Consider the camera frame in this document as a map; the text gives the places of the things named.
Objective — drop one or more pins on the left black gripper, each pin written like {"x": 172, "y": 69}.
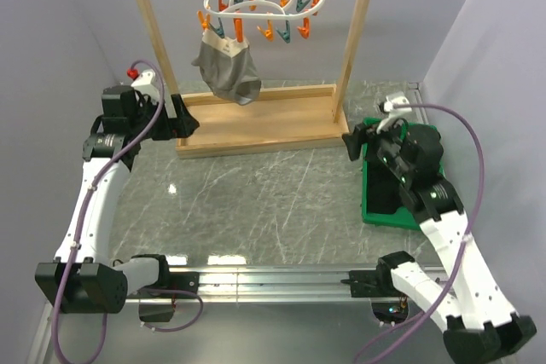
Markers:
{"x": 185, "y": 124}

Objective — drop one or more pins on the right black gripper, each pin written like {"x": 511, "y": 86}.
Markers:
{"x": 361, "y": 134}

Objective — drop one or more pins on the taupe underwear beige waistband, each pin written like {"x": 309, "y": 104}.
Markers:
{"x": 227, "y": 68}

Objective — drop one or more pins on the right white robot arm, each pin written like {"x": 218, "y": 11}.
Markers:
{"x": 478, "y": 323}

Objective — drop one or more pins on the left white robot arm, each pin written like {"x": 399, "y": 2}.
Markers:
{"x": 80, "y": 278}

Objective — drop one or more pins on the teal clip front left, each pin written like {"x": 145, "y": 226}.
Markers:
{"x": 218, "y": 29}

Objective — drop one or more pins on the teal clip front right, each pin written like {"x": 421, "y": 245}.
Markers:
{"x": 285, "y": 32}

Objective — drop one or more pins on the teal clip back centre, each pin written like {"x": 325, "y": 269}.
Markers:
{"x": 301, "y": 5}

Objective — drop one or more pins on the black garment in bin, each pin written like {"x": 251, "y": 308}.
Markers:
{"x": 382, "y": 195}

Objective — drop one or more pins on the green plastic bin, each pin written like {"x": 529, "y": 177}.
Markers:
{"x": 404, "y": 218}

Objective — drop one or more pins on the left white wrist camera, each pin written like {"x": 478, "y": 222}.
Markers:
{"x": 144, "y": 83}

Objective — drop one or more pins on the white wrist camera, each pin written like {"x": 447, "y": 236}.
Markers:
{"x": 144, "y": 83}
{"x": 395, "y": 106}

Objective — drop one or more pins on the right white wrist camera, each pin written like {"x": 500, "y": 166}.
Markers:
{"x": 395, "y": 106}

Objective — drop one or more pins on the wooden hanging rack frame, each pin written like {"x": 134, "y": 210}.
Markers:
{"x": 284, "y": 118}

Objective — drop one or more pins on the aluminium mounting rail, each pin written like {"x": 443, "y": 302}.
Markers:
{"x": 247, "y": 314}

